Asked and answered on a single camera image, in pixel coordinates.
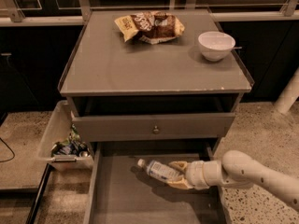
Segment cans and wrappers in bin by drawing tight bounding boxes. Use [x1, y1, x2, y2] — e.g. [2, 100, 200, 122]
[51, 124, 88, 157]

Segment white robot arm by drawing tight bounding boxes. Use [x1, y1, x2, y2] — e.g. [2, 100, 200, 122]
[166, 150, 299, 211]

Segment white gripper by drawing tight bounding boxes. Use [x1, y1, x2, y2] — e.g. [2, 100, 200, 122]
[167, 161, 209, 190]

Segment blue plastic bottle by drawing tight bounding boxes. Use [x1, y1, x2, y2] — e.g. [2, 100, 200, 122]
[137, 159, 180, 183]

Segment grey top drawer with knob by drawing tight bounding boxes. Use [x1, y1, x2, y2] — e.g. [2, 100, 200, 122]
[72, 113, 235, 142]

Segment brown yellow snack bag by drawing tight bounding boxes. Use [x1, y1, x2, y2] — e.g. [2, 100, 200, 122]
[114, 11, 185, 45]

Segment white ceramic bowl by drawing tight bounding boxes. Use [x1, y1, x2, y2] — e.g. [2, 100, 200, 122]
[198, 31, 235, 62]

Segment grey open middle drawer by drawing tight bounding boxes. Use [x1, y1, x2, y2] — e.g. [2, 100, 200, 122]
[83, 140, 229, 224]

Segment clear plastic storage bin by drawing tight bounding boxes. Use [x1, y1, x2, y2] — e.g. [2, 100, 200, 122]
[38, 101, 93, 171]

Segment white metal railing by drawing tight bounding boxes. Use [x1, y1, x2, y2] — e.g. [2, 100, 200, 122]
[0, 0, 299, 26]

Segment black floor cable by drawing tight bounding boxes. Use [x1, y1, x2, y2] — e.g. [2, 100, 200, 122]
[0, 137, 16, 163]

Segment grey cabinet with glass top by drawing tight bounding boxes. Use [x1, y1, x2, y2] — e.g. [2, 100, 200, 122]
[57, 8, 255, 147]

